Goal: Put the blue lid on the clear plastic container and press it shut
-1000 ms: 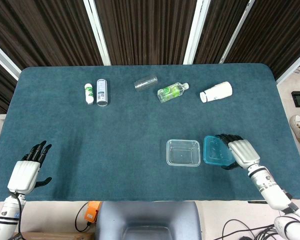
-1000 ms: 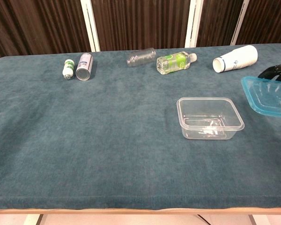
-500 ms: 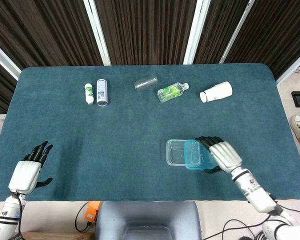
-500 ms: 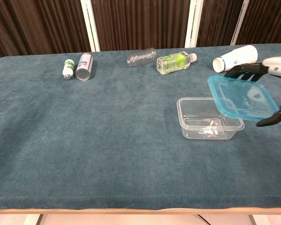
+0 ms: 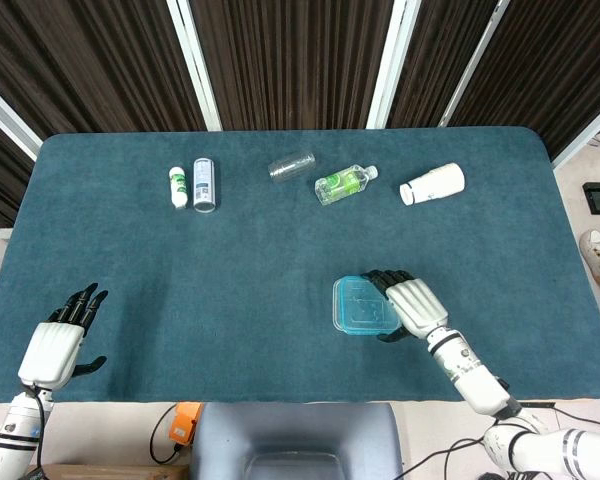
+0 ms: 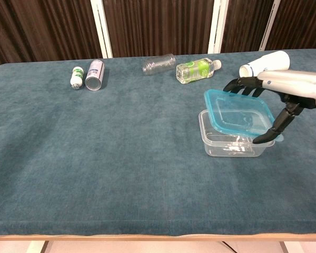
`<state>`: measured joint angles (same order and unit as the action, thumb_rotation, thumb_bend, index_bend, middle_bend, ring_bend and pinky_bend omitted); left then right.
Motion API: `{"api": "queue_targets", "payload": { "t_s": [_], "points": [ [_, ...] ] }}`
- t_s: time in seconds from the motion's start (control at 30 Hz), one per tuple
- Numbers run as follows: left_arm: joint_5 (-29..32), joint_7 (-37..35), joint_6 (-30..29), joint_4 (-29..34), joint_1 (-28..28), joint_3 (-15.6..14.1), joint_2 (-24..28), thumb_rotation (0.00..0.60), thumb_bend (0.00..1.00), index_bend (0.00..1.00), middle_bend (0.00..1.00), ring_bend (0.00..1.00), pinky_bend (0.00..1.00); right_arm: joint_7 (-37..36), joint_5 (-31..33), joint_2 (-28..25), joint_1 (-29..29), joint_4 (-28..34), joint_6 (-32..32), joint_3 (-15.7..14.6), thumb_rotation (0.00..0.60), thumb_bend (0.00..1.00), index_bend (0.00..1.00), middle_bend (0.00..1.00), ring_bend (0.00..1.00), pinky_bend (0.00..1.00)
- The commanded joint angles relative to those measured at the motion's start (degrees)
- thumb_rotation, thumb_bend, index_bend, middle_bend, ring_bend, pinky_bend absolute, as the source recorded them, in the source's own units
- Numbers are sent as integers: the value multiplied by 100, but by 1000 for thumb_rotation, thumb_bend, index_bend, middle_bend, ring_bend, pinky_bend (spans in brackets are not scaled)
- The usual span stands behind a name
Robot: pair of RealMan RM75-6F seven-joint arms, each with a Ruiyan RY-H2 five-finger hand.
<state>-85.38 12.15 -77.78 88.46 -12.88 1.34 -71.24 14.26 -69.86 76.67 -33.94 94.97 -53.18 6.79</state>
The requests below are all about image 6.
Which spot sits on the large white plastic bottle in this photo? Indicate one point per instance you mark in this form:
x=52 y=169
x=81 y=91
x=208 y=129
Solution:
x=268 y=62

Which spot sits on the white table leg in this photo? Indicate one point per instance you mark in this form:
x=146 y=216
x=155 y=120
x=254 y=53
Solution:
x=37 y=247
x=292 y=249

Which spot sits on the brown pleated partition panel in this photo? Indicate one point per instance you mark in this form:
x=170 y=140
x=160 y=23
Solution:
x=300 y=23
x=42 y=26
x=245 y=23
x=158 y=26

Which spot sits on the clear bottle with green label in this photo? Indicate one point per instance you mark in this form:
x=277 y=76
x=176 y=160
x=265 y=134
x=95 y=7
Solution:
x=195 y=71

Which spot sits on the silver spray can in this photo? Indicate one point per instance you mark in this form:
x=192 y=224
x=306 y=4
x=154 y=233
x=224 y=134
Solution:
x=94 y=75

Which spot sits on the blue container lid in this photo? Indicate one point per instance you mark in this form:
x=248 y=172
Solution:
x=239 y=116

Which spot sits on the empty clear plastic bottle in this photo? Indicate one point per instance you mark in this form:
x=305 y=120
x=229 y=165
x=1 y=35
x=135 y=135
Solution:
x=158 y=64

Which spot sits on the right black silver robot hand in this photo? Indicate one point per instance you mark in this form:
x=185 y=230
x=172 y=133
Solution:
x=292 y=85

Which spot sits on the clear plastic food container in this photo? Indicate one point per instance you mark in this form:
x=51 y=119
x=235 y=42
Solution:
x=226 y=150

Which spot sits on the small white green bottle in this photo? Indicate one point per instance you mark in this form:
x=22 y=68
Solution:
x=77 y=77

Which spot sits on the teal velvet table cloth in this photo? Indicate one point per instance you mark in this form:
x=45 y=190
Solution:
x=94 y=158

